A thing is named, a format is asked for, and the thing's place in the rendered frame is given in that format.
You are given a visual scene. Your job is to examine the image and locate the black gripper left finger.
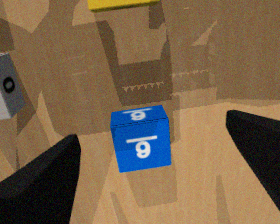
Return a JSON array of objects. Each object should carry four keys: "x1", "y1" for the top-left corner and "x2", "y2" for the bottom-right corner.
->
[{"x1": 0, "y1": 134, "x2": 81, "y2": 224}]

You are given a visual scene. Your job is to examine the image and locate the yellow block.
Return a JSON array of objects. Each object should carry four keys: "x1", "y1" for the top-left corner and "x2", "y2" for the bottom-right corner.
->
[{"x1": 87, "y1": 0, "x2": 160, "y2": 13}]

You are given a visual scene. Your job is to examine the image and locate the blue block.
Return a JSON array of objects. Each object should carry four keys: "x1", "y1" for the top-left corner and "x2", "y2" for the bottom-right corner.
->
[{"x1": 110, "y1": 105, "x2": 172, "y2": 173}]

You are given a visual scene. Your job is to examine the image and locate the grey block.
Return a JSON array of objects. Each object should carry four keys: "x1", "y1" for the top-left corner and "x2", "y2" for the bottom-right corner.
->
[{"x1": 0, "y1": 52, "x2": 26, "y2": 119}]

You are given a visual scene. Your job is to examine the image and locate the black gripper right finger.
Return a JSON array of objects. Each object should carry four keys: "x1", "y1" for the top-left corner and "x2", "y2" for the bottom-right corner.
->
[{"x1": 226, "y1": 110, "x2": 280, "y2": 211}]

